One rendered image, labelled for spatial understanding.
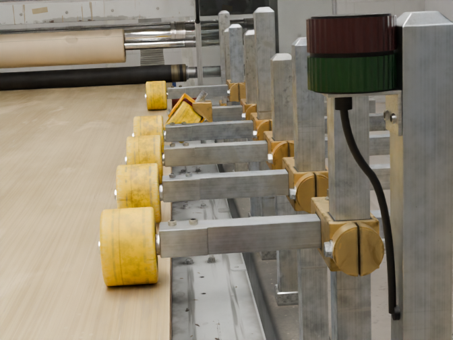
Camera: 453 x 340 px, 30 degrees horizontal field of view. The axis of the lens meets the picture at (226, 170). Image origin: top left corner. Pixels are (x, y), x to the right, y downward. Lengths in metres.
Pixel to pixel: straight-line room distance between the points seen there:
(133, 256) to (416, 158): 0.37
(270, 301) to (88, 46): 1.88
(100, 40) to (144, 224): 2.30
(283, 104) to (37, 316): 0.62
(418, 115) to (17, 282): 0.52
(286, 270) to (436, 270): 0.79
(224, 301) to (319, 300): 0.54
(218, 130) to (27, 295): 0.79
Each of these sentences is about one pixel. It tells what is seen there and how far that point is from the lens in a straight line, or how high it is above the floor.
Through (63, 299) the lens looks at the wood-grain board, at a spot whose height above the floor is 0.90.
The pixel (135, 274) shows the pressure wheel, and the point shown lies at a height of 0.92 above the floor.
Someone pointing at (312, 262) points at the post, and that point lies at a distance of 1.11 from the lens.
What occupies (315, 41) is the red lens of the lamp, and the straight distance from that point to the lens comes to 0.56.
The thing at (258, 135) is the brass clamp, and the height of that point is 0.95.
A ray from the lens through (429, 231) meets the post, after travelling 0.60.
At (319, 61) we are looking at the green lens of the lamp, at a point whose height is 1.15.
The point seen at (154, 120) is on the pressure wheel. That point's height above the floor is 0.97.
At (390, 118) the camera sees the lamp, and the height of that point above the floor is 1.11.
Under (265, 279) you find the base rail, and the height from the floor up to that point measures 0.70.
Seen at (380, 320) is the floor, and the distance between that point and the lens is 3.25.
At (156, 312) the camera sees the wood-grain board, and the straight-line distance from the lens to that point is 0.82.
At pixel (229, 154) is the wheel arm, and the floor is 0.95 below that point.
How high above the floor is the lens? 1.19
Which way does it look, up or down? 11 degrees down
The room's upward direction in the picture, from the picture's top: 3 degrees counter-clockwise
